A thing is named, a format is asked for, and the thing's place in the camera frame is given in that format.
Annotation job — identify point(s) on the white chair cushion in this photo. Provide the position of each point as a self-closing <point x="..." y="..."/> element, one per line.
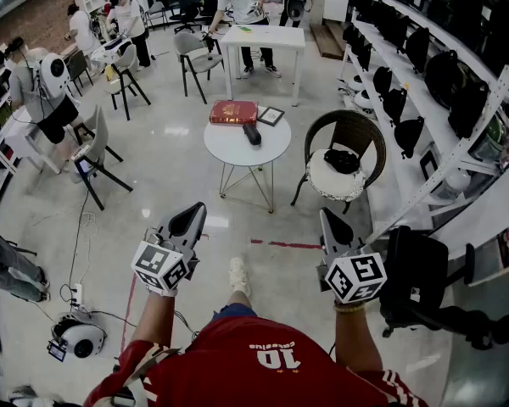
<point x="335" y="185"/>

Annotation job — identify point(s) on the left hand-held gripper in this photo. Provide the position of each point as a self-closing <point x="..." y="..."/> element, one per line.
<point x="161" y="265"/>

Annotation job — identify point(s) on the white cloth covered table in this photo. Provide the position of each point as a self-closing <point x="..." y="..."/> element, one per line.
<point x="108" y="49"/>

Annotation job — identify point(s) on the white metal shelving rack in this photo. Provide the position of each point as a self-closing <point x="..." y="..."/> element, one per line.
<point x="411" y="197"/>

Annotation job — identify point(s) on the person's left forearm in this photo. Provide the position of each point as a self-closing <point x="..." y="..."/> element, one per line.
<point x="161" y="320"/>

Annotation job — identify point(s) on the white shelf of black backpacks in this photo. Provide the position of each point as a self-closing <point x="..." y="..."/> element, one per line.
<point x="466" y="100"/>

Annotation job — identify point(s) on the grey chair with black legs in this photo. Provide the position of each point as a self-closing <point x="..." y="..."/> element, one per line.
<point x="97" y="134"/>
<point x="127" y="59"/>
<point x="191" y="42"/>

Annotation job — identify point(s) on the person's white shoe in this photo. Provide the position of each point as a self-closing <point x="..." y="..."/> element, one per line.
<point x="239" y="276"/>

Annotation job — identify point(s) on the red hardcover book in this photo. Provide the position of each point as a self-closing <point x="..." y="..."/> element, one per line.
<point x="233" y="113"/>

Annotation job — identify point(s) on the white power strip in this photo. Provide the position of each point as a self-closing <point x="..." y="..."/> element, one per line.
<point x="77" y="295"/>

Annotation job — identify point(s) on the black rectangular device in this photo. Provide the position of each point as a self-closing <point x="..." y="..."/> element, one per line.
<point x="429" y="165"/>

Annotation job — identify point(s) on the white rectangular table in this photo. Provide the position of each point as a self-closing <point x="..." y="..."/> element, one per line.
<point x="267" y="36"/>

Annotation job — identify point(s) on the person's blue shorts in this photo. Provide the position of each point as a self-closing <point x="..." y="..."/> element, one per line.
<point x="233" y="312"/>

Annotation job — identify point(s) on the light grey chair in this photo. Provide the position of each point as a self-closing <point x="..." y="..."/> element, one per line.
<point x="154" y="11"/>

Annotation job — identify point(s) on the black glasses case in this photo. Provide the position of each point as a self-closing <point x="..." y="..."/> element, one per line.
<point x="252" y="135"/>

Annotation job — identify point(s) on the black headset on chair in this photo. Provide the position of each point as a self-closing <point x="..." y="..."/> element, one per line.
<point x="341" y="161"/>

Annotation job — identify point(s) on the person's red jersey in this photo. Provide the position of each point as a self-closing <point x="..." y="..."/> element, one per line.
<point x="254" y="375"/>

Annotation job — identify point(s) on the dark grey chair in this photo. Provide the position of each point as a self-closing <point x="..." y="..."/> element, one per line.
<point x="78" y="64"/>

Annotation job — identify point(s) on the black framed picture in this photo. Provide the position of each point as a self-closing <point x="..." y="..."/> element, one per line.
<point x="270" y="116"/>

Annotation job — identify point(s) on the yellow cloth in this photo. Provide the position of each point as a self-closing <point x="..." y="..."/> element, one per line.
<point x="109" y="72"/>

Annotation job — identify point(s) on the white storage shelf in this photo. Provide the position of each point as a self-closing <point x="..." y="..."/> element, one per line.
<point x="0" y="151"/>

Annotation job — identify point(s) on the person's right forearm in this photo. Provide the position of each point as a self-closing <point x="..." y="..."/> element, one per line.
<point x="358" y="337"/>

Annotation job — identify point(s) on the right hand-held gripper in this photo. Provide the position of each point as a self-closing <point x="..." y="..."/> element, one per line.
<point x="356" y="278"/>

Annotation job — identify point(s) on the white dome backpack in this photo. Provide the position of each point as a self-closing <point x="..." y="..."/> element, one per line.
<point x="78" y="337"/>
<point x="54" y="74"/>
<point x="363" y="99"/>
<point x="356" y="83"/>

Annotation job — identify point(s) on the wooden step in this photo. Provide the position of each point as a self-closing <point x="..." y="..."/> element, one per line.
<point x="326" y="40"/>

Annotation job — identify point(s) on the round white side table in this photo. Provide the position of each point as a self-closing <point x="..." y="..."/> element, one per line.
<point x="237" y="146"/>

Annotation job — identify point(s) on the brown wicker chair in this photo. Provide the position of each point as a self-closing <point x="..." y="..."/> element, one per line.
<point x="356" y="127"/>

